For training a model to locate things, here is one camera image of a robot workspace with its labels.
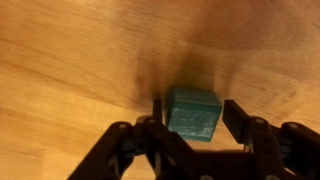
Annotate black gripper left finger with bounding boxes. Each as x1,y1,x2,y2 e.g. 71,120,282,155
67,99,214,180

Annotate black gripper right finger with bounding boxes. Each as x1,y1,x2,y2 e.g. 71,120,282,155
222,100,320,180

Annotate green wooden block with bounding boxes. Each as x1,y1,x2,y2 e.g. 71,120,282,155
165,87,222,142

